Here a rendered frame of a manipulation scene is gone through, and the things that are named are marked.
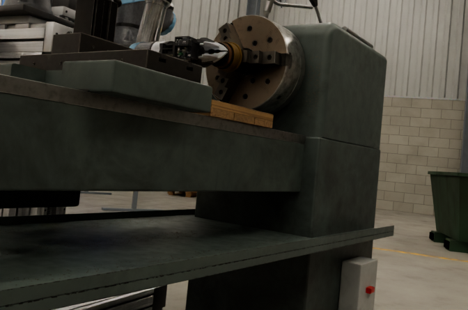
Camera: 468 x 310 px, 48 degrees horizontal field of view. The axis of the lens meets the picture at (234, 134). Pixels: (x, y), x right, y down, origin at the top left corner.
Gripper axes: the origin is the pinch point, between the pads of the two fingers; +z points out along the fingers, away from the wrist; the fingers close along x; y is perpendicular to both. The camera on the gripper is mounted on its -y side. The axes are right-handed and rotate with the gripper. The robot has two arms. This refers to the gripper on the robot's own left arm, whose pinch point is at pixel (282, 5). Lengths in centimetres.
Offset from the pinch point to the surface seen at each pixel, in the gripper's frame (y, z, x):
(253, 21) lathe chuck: 18.2, 10.7, -1.7
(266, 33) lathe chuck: 18.2, 16.1, 2.4
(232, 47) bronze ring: 30.3, 22.2, -2.8
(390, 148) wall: -952, -55, -256
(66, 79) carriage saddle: 94, 44, -1
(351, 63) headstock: -17.0, 21.7, 16.2
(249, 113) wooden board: 40, 46, 7
